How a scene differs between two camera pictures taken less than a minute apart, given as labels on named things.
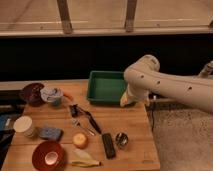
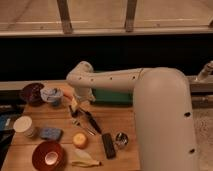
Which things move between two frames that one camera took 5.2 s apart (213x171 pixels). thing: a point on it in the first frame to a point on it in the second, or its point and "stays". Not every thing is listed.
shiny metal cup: x=121 y=139 stays
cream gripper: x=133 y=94 to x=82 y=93
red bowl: x=49 y=156 stays
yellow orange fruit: x=80 y=140 stays
